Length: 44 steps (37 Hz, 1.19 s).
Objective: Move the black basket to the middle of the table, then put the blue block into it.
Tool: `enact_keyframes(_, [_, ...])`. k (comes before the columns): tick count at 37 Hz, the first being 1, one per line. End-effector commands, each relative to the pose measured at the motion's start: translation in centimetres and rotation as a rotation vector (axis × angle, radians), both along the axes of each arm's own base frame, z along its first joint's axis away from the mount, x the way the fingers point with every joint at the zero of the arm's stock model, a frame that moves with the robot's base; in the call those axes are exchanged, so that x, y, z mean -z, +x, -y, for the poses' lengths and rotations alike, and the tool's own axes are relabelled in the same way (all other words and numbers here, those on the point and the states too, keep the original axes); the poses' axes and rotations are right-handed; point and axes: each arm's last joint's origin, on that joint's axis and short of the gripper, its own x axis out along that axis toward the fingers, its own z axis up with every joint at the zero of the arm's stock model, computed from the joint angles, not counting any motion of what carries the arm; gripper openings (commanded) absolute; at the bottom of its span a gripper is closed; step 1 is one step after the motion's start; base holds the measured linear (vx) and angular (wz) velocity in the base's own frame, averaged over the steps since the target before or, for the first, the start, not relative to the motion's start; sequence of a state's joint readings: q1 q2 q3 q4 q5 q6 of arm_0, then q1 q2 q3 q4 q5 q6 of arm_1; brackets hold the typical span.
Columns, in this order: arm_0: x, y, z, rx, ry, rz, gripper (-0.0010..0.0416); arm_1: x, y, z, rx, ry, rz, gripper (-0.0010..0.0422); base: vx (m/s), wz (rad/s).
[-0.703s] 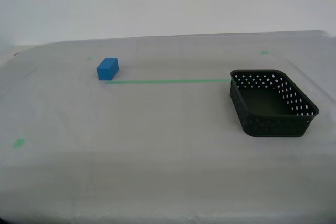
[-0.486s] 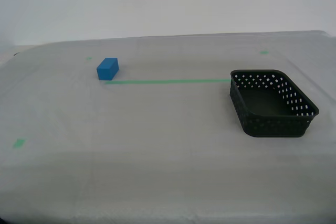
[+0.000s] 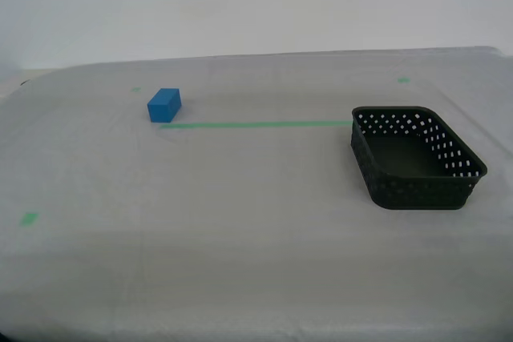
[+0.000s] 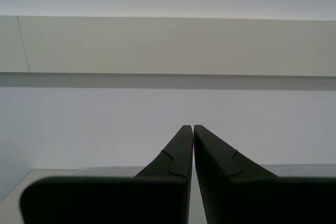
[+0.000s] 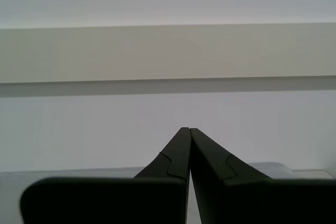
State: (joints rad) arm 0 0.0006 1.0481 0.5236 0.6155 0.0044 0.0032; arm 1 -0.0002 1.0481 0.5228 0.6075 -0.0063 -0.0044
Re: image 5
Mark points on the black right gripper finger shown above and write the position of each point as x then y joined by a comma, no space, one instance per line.
105,200
262,203

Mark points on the beige wall band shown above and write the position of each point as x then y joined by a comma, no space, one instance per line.
168,53

